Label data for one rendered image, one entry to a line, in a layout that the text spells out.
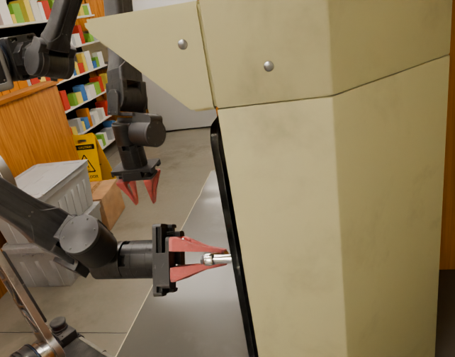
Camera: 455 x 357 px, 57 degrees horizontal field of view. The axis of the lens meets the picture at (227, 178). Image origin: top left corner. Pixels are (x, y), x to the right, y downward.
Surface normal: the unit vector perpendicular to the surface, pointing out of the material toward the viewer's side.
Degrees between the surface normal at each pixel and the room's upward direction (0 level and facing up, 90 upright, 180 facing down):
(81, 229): 34
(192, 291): 0
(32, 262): 95
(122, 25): 90
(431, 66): 90
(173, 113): 90
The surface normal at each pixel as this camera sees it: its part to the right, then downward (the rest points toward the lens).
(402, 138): 0.57, 0.24
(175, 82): -0.17, 0.40
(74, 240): -0.23, -0.53
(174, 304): -0.15, -0.91
